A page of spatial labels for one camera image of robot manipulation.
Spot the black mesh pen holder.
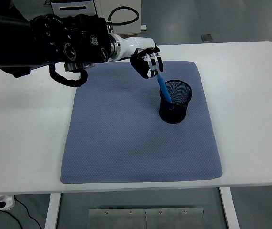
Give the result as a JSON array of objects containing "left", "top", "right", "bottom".
[{"left": 159, "top": 79, "right": 193, "bottom": 124}]

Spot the black floor cable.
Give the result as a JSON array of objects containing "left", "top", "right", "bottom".
[{"left": 0, "top": 197, "right": 42, "bottom": 229}]

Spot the blue marker pen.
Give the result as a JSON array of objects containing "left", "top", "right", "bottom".
[{"left": 156, "top": 73, "right": 174, "bottom": 104}]

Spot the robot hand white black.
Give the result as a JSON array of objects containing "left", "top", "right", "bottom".
[{"left": 116, "top": 36, "right": 164, "bottom": 79}]

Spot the grey metal plate with screws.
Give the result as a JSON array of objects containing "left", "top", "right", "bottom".
[{"left": 87, "top": 208, "right": 229, "bottom": 229}]

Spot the small grey floor plate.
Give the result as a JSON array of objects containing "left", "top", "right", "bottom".
[{"left": 201, "top": 34, "right": 215, "bottom": 43}]

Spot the blue-grey textured mat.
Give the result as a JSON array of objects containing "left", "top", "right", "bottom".
[{"left": 60, "top": 61, "right": 223, "bottom": 184}]

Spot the white cabinet panel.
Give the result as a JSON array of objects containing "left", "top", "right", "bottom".
[{"left": 95, "top": 0, "right": 143, "bottom": 36}]

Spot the white unit with black slot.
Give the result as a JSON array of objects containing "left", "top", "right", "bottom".
[{"left": 50, "top": 0, "right": 97, "bottom": 17}]

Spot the white power strip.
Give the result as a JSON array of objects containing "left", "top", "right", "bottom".
[{"left": 0, "top": 194, "right": 16, "bottom": 210}]

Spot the white table leg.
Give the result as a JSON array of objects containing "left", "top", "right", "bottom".
[
  {"left": 219, "top": 187, "right": 240, "bottom": 229},
  {"left": 44, "top": 192, "right": 62, "bottom": 229}
]

